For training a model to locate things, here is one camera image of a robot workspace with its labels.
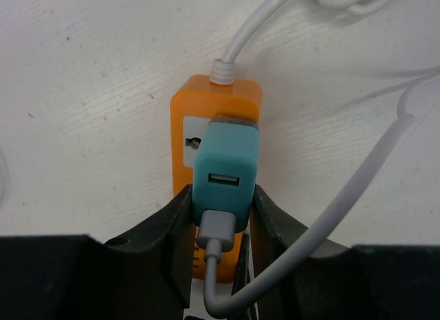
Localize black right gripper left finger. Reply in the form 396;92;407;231
1;186;195;319

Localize orange power strip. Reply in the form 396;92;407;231
170;74;263;284

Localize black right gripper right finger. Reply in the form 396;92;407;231
232;186;439;319

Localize white usb cable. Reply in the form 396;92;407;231
196;67;440;319

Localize white power strip cord bundle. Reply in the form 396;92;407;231
209;0;403;85

